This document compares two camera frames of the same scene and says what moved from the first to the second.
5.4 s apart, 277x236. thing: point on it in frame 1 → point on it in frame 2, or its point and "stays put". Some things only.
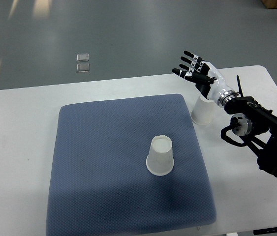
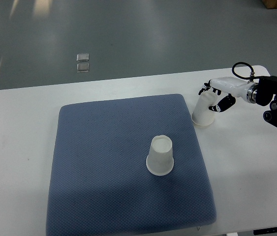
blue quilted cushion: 101,186 stays put
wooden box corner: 271,4 stays put
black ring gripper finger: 196,65 → 207,84
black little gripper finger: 195,57 → 201,91
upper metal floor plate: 82,57 stays put
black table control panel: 275,230 stays put
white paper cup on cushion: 160,161 stays put
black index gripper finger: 193,76 → 219,91
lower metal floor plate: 82,67 stays put
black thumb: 204,88 → 224,104
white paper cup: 202,112 stays put
